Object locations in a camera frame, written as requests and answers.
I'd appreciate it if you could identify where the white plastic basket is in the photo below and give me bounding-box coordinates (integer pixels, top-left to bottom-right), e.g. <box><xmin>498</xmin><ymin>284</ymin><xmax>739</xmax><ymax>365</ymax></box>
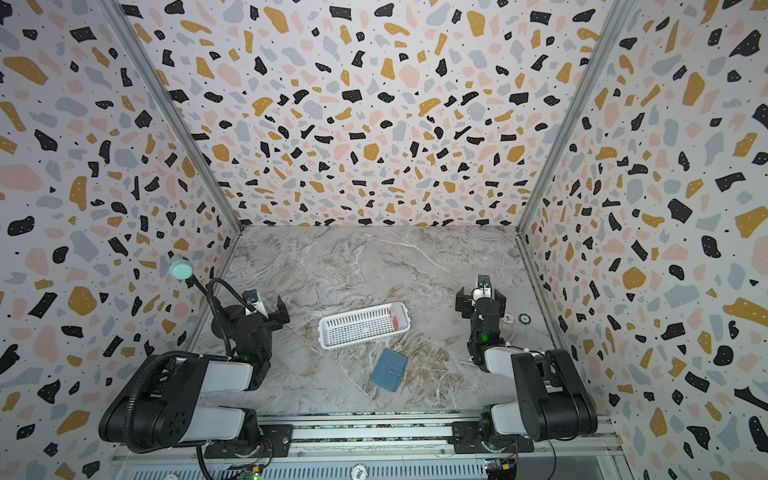
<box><xmin>318</xmin><ymin>302</ymin><xmax>408</xmax><ymax>350</ymax></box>

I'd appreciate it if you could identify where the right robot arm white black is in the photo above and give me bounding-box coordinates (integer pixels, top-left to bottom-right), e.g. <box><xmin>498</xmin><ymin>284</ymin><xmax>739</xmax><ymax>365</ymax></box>
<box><xmin>455</xmin><ymin>275</ymin><xmax>598</xmax><ymax>449</ymax></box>

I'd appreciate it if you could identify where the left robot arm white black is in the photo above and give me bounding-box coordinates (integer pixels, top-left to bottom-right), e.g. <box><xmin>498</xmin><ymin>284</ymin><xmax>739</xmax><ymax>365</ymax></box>
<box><xmin>98</xmin><ymin>297</ymin><xmax>290</xmax><ymax>457</ymax></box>

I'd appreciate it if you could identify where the black stand with green ball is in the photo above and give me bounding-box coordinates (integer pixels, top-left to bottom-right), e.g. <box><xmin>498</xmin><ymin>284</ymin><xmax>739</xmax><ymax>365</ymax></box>
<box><xmin>168</xmin><ymin>255</ymin><xmax>241</xmax><ymax>337</ymax></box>

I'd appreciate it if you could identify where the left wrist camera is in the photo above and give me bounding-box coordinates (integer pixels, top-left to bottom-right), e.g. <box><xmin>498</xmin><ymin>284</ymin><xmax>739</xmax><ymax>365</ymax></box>
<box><xmin>242</xmin><ymin>289</ymin><xmax>268</xmax><ymax>318</ymax></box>

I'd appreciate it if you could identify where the black corrugated cable hose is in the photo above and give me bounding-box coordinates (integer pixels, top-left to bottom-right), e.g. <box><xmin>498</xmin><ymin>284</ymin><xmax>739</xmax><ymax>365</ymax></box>
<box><xmin>122</xmin><ymin>277</ymin><xmax>259</xmax><ymax>451</ymax></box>

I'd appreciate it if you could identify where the aluminium rail base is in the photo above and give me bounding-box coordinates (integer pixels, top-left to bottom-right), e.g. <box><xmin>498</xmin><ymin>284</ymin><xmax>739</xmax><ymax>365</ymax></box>
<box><xmin>108</xmin><ymin>411</ymin><xmax>633</xmax><ymax>479</ymax></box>

